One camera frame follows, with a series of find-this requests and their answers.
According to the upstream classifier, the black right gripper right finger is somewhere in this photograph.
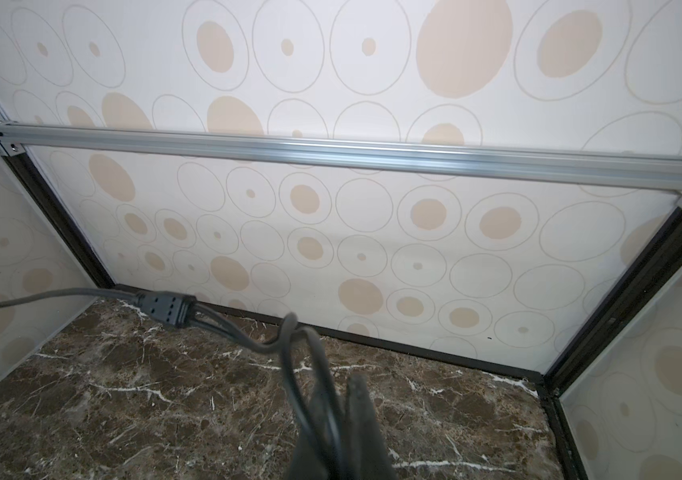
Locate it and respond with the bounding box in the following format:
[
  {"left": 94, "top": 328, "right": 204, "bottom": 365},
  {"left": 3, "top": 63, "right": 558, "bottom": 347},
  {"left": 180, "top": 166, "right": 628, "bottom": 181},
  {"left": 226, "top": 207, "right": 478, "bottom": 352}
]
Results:
[{"left": 344, "top": 374, "right": 397, "bottom": 479}]

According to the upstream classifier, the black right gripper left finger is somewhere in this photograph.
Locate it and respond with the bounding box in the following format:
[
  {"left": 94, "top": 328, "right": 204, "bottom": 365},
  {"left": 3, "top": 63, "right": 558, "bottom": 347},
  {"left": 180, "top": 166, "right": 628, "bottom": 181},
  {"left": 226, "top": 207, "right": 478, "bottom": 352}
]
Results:
[{"left": 286, "top": 384, "right": 347, "bottom": 479}]

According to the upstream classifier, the black headphone cable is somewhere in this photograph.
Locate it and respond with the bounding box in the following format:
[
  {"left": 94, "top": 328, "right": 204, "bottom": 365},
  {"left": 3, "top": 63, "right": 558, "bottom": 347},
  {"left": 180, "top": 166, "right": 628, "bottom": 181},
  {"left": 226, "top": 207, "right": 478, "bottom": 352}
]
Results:
[{"left": 0, "top": 287, "right": 348, "bottom": 480}]

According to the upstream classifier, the black corner frame post right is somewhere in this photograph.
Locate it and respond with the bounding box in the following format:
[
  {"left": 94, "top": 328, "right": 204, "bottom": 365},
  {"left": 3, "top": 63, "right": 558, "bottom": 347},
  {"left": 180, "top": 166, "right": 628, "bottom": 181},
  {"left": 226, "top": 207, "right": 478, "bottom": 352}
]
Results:
[{"left": 539, "top": 199, "right": 682, "bottom": 479}]

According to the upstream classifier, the black corner frame post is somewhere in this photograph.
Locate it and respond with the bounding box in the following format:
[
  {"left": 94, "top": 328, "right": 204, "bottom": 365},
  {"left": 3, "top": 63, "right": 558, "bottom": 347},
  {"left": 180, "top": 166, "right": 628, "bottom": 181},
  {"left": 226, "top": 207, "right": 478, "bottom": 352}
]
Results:
[
  {"left": 539, "top": 199, "right": 682, "bottom": 479},
  {"left": 0, "top": 50, "right": 115, "bottom": 289}
]

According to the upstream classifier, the aluminium rail back horizontal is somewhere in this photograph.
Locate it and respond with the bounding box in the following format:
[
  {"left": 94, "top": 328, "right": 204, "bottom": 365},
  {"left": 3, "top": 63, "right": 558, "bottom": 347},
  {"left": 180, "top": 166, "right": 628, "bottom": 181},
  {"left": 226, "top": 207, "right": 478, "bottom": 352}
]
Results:
[{"left": 0, "top": 112, "right": 682, "bottom": 210}]

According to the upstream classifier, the black corner frame post left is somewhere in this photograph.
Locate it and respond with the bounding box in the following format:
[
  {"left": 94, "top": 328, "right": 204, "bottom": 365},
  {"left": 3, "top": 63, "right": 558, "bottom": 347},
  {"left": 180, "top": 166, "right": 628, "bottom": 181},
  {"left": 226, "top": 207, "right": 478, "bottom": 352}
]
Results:
[{"left": 0, "top": 50, "right": 115, "bottom": 289}]

